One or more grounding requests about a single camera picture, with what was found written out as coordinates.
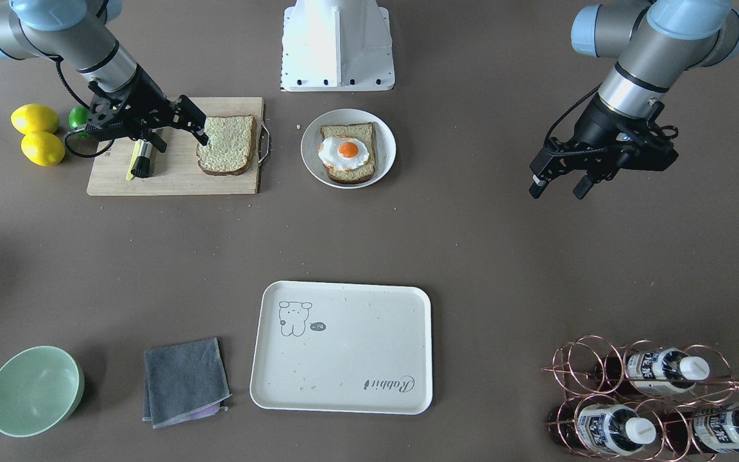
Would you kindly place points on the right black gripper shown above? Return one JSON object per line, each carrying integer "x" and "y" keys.
{"x": 145, "y": 88}

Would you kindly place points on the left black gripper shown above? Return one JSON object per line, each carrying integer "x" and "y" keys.
{"x": 600, "y": 126}

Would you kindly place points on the bread slice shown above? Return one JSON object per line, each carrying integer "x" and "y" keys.
{"x": 230, "y": 147}
{"x": 364, "y": 132}

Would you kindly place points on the white round plate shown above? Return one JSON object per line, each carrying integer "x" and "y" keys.
{"x": 385, "y": 149}

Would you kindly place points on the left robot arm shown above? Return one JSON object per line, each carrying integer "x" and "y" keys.
{"x": 652, "y": 43}

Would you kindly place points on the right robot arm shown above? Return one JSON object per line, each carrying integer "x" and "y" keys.
{"x": 68, "y": 31}

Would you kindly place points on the cream rabbit tray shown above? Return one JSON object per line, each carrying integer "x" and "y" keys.
{"x": 348, "y": 348}

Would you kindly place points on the bamboo cutting board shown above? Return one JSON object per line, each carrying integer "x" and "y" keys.
{"x": 176, "y": 172}

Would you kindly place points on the yellow plastic knife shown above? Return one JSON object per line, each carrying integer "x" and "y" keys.
{"x": 135, "y": 153}

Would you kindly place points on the green lime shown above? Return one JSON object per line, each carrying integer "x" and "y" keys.
{"x": 77, "y": 122}

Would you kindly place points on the lower yellow lemon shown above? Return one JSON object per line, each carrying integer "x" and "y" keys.
{"x": 42, "y": 148}

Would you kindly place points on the yellow lemon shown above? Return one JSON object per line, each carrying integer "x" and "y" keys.
{"x": 34, "y": 117}
{"x": 42, "y": 148}

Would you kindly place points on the upper yellow lemon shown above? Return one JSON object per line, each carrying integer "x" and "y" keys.
{"x": 34, "y": 117}

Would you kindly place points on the bread slice under egg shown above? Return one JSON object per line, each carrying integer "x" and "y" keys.
{"x": 364, "y": 132}

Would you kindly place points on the upper tea bottle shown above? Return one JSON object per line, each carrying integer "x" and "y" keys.
{"x": 661, "y": 372}

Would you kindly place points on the tea bottle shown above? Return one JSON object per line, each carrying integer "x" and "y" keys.
{"x": 661, "y": 372}
{"x": 595, "y": 429}
{"x": 709, "y": 431}

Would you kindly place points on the lower tea bottle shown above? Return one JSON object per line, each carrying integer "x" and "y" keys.
{"x": 595, "y": 429}
{"x": 709, "y": 431}

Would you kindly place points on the grey folded cloth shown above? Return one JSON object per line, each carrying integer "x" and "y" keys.
{"x": 184, "y": 383}

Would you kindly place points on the mint green bowl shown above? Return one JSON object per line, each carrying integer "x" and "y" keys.
{"x": 40, "y": 387}

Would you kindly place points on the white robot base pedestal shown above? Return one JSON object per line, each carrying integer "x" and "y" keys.
{"x": 337, "y": 46}

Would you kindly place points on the copper wire bottle rack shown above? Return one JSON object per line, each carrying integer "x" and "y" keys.
{"x": 572, "y": 365}

